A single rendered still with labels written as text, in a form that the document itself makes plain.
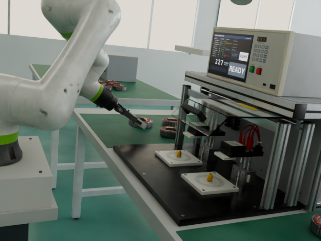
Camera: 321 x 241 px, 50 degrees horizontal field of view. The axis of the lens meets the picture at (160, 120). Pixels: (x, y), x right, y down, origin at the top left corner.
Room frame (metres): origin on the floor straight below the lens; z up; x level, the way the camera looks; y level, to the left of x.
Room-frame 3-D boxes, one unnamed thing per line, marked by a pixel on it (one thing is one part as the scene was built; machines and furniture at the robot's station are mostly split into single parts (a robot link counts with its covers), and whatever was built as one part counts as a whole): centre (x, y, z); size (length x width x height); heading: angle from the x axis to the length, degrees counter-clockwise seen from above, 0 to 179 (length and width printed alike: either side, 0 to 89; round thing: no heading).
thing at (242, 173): (1.22, -0.33, 0.80); 0.07 x 0.05 x 0.06; 26
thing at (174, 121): (1.99, -0.07, 0.77); 0.11 x 0.11 x 0.04
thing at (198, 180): (1.15, -0.20, 0.78); 0.15 x 0.15 x 0.01; 26
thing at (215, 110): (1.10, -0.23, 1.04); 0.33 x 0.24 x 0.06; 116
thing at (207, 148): (1.43, -0.22, 0.80); 0.07 x 0.05 x 0.06; 26
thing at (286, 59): (1.39, -0.44, 1.22); 0.44 x 0.39 x 0.20; 26
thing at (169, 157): (1.37, -0.09, 0.78); 0.15 x 0.15 x 0.01; 26
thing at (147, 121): (1.70, 0.10, 0.82); 0.11 x 0.11 x 0.04
